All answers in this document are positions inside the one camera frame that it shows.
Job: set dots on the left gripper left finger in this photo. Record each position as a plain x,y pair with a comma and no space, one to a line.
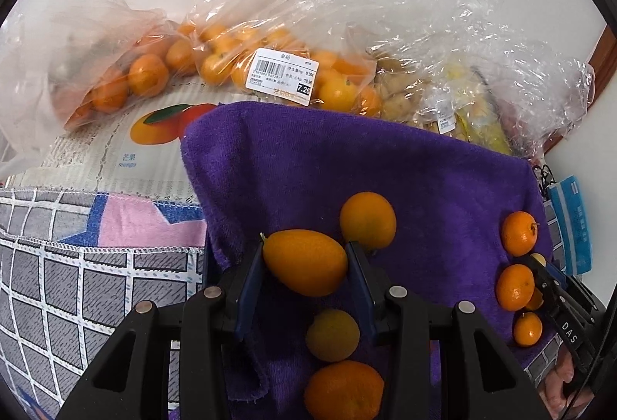
242,288

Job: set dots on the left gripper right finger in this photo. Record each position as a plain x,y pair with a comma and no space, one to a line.
368,285

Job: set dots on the purple towel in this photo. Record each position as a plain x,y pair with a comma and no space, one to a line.
402,224

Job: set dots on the small orange on towel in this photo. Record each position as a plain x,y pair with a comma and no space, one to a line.
536,301
528,329

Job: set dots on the mandarin on towel centre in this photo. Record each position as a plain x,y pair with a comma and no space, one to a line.
519,233

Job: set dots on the oval orange kumquat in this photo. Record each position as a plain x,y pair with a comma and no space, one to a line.
310,263

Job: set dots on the small green fruit on towel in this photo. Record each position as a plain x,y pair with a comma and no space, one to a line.
539,258

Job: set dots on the white plastic bag of oranges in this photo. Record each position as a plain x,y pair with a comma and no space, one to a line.
78,62

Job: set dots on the small green-yellow fruit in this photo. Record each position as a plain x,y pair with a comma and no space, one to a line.
333,336

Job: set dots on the round orange on table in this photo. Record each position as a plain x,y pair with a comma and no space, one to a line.
368,219

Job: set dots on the mango picture placemat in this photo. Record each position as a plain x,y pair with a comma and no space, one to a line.
103,158

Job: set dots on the white price label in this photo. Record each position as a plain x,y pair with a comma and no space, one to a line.
284,75

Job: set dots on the clear plastic bag of fruit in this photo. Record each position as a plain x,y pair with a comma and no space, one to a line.
438,65

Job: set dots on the large stemmed orange mandarin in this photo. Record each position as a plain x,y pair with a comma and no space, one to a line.
515,287

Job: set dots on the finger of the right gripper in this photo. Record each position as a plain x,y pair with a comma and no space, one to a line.
549,280

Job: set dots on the small orange on towel right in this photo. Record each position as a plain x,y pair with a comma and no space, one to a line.
528,329

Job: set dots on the small orange near gripper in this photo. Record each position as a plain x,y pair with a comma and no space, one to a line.
345,390

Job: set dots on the person's right hand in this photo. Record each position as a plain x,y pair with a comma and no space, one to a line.
551,389

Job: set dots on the blue tissue pack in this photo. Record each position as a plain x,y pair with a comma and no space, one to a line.
566,198

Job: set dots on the small orange on towel left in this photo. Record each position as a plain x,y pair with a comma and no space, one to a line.
536,301

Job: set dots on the grey checked tablecloth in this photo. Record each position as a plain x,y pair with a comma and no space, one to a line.
73,265

